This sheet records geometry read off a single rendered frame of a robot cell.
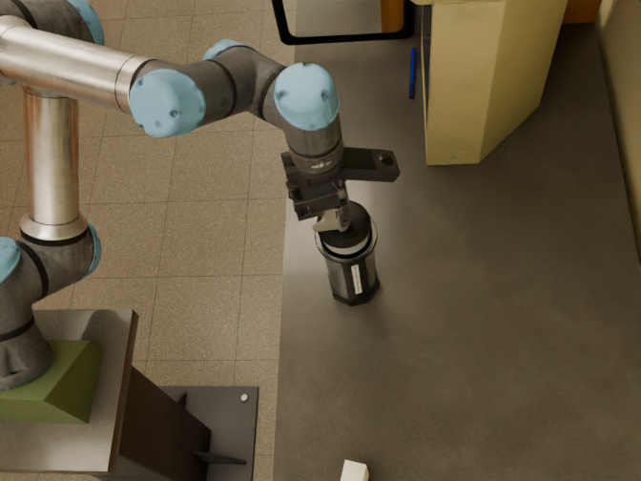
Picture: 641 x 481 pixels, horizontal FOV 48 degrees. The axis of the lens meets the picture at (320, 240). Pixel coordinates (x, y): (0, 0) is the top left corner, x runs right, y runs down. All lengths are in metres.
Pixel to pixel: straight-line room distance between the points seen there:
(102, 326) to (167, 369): 0.97
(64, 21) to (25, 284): 0.45
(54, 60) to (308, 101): 0.33
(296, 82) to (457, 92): 0.53
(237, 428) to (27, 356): 1.12
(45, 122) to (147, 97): 0.43
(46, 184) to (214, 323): 1.29
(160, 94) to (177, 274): 1.80
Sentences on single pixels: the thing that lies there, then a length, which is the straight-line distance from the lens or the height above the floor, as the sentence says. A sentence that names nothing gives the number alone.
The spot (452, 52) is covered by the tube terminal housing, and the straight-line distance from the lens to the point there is 1.27.
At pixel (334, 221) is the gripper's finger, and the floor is 1.27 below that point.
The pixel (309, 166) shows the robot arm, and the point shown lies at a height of 1.45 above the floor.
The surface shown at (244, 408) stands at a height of 0.01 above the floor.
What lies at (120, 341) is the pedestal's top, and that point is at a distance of 1.50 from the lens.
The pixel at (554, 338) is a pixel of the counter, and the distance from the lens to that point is 1.42.
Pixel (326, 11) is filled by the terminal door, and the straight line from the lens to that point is 1.64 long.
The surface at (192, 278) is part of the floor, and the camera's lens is 2.57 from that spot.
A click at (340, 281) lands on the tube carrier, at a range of 1.32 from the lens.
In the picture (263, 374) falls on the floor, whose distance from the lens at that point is 2.39.
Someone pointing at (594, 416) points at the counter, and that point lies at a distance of 1.40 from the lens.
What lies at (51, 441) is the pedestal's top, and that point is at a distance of 1.50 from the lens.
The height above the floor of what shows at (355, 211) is 1.21.
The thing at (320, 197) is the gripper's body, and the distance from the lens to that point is 1.04.
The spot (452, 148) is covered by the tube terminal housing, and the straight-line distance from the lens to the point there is 1.51.
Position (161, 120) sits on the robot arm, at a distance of 0.83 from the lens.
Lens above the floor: 2.27
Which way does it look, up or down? 63 degrees down
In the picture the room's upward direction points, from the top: 14 degrees counter-clockwise
